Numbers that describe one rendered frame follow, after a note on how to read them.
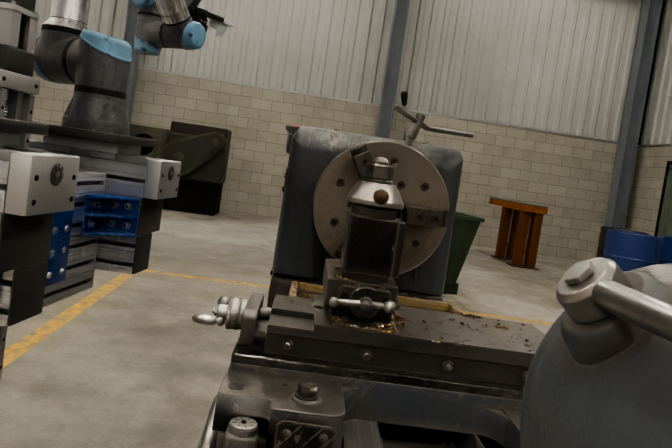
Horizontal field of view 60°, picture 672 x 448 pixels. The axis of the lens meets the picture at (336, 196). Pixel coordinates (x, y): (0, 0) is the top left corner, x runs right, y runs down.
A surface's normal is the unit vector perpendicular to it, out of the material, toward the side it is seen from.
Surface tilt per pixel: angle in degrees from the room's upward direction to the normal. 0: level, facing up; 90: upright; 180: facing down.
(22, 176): 90
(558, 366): 71
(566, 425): 85
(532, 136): 90
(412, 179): 90
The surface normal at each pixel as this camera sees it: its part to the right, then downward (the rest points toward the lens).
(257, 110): 0.07, 0.06
